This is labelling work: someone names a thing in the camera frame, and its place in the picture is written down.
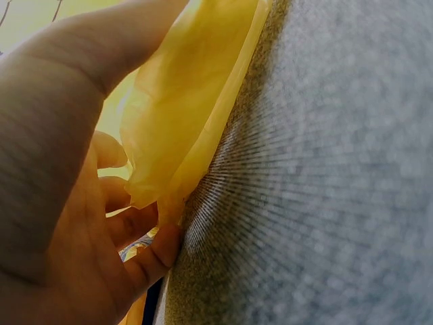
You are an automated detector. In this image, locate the person's left hand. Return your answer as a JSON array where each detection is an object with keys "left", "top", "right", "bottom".
[{"left": 0, "top": 0, "right": 191, "bottom": 325}]

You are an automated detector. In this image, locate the yellow plastic bag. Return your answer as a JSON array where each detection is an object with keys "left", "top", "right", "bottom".
[{"left": 116, "top": 0, "right": 273, "bottom": 228}]

